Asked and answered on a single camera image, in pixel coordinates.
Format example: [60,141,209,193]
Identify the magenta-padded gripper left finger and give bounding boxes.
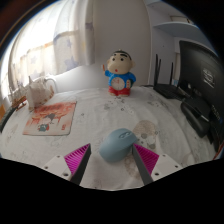
[42,143,92,186]

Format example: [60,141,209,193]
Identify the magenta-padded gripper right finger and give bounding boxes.
[131,143,184,186]

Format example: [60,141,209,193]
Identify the light blue computer mouse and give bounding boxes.
[99,128,140,164]

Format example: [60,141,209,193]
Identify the white patterned tablecloth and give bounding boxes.
[0,86,218,192]

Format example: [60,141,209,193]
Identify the black glossy desk device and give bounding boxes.
[180,98,212,138]

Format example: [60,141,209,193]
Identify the black router with antennas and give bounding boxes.
[153,53,186,100]

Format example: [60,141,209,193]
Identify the large white conch shell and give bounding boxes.
[25,75,56,111]

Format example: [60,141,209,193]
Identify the wooden model sailing ship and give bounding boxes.
[11,84,28,111]

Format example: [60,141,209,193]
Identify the orange wooden board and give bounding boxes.
[0,104,6,122]

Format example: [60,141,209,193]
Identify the cartoon boy figurine clock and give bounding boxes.
[101,49,137,98]

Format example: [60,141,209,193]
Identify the white star-print curtain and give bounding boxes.
[6,0,96,91]

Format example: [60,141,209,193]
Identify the white jug with handle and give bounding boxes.
[43,77,58,94]

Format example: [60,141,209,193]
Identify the white wall shelf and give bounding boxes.
[153,21,201,38]

